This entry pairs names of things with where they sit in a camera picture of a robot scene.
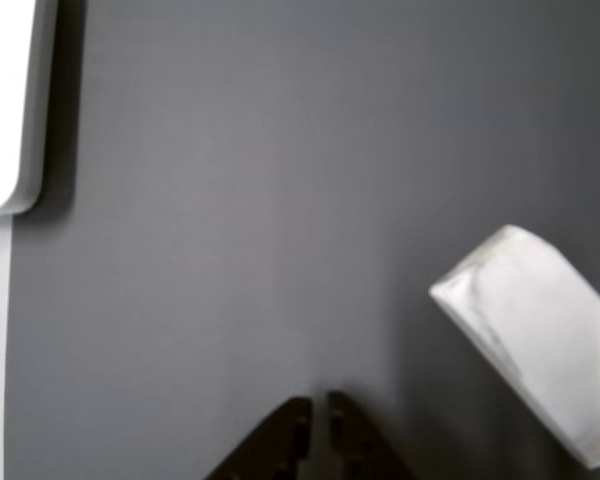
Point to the white paper-wrapped block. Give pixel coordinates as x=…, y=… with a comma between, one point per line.
x=530, y=320

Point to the dark grey mat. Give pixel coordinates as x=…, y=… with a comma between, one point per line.
x=280, y=200

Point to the white device with round buttons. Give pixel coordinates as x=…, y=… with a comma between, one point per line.
x=5, y=100

